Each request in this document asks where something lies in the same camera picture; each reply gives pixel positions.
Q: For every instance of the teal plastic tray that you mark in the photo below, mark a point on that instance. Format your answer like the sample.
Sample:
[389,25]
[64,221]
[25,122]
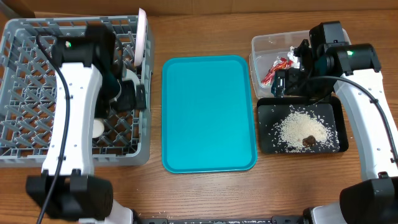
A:
[207,115]

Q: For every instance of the brown food scrap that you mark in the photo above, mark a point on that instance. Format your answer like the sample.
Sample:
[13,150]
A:
[310,141]

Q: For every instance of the large white plate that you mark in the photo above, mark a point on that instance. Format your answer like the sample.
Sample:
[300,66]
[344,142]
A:
[140,37]

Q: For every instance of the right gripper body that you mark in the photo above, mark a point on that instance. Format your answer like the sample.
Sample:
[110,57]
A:
[286,84]

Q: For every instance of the black tray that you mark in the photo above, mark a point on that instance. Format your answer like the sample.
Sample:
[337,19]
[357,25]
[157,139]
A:
[267,103]

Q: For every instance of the grey dishwasher rack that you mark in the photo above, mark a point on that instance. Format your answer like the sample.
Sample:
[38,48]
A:
[28,94]

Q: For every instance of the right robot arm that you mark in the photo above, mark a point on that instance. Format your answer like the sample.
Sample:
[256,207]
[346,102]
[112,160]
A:
[330,64]

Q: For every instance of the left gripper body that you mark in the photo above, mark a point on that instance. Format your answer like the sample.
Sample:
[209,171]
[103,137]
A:
[120,95]

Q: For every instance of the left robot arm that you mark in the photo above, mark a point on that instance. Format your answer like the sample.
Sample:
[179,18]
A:
[89,86]

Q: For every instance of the red snack wrapper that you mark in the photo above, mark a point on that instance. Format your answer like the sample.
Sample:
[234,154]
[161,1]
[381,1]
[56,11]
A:
[280,63]

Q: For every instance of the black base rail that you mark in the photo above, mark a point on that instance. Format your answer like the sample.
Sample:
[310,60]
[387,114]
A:
[276,219]

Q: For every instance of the clear plastic bin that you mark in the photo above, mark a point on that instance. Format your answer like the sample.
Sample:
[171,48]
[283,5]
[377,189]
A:
[265,50]

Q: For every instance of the white paper cup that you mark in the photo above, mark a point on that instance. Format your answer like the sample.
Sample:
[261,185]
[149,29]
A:
[98,127]

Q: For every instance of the white tissue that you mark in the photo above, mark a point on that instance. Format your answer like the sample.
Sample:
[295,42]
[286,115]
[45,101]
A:
[294,59]

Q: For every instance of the grey bowl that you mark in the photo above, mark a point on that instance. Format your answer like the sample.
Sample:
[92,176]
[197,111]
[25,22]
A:
[129,75]

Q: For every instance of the white rice pile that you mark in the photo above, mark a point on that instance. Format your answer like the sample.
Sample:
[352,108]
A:
[287,125]

